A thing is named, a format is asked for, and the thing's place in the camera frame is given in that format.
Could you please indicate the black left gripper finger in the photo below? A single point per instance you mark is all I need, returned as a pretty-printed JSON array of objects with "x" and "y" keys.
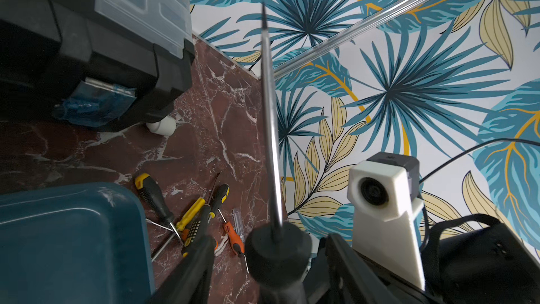
[{"x": 190, "y": 281}]

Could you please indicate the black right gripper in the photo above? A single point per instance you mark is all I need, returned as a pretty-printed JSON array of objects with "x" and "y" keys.
[{"x": 338, "y": 274}]

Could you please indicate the yellow-black dotted-grip screwdriver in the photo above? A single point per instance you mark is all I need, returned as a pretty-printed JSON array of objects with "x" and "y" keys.
[{"x": 197, "y": 230}]

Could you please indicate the green-black handled screwdriver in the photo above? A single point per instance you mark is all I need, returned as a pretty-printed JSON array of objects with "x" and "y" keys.
[{"x": 278, "y": 252}]

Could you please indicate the black yellow-capped screwdriver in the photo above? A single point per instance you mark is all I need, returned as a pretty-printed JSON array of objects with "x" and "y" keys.
[{"x": 150, "y": 191}]

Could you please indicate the white pipe elbow fitting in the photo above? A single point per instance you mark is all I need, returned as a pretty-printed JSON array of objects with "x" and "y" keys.
[{"x": 165, "y": 127}]

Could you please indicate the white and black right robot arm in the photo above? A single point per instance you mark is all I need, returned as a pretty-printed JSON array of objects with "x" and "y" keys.
[{"x": 472, "y": 259}]

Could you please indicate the small yellow screwdriver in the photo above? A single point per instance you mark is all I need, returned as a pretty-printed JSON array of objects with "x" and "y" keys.
[{"x": 182, "y": 226}]

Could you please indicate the orange precision screwdriver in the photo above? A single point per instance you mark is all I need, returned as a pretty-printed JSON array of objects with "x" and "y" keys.
[{"x": 235, "y": 241}]

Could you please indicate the small red-blue precision screwdriver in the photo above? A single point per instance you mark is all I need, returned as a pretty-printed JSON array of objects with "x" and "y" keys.
[{"x": 238, "y": 223}]

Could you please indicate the teal plastic storage tray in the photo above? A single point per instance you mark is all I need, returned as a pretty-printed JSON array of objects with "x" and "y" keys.
[{"x": 80, "y": 243}]

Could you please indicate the black plastic toolbox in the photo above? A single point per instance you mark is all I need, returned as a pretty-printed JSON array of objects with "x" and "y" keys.
[{"x": 102, "y": 64}]

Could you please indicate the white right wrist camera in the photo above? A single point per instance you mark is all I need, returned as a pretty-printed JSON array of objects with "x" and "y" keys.
[{"x": 384, "y": 190}]

